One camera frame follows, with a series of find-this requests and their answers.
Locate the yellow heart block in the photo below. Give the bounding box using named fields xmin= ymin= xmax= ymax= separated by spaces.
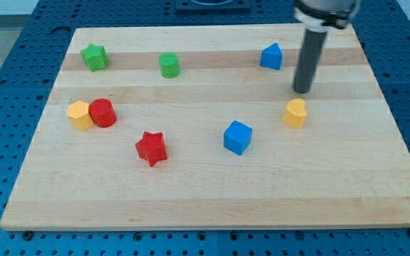
xmin=283 ymin=98 xmax=308 ymax=129

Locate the robot arm end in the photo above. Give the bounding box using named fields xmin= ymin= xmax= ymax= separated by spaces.
xmin=293 ymin=0 xmax=361 ymax=29

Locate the wooden board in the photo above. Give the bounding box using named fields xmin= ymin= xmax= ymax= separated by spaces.
xmin=0 ymin=23 xmax=410 ymax=231

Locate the blue cube block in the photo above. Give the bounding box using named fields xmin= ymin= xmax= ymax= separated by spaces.
xmin=223 ymin=120 xmax=253 ymax=155

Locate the red star block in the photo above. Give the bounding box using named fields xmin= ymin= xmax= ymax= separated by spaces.
xmin=135 ymin=132 xmax=168 ymax=167

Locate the green cylinder block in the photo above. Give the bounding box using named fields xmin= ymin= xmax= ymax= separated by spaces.
xmin=158 ymin=52 xmax=180 ymax=79

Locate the blue triangle block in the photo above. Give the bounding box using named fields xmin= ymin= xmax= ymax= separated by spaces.
xmin=260 ymin=43 xmax=283 ymax=70

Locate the red cylinder block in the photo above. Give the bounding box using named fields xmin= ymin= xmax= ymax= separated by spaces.
xmin=89 ymin=98 xmax=117 ymax=128

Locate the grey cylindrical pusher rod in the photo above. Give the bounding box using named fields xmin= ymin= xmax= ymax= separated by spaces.
xmin=293 ymin=28 xmax=328 ymax=94

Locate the yellow hexagon block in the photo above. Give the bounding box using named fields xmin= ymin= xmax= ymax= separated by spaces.
xmin=67 ymin=100 xmax=95 ymax=131

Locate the green star block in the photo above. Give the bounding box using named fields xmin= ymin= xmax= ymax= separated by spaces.
xmin=80 ymin=44 xmax=108 ymax=72

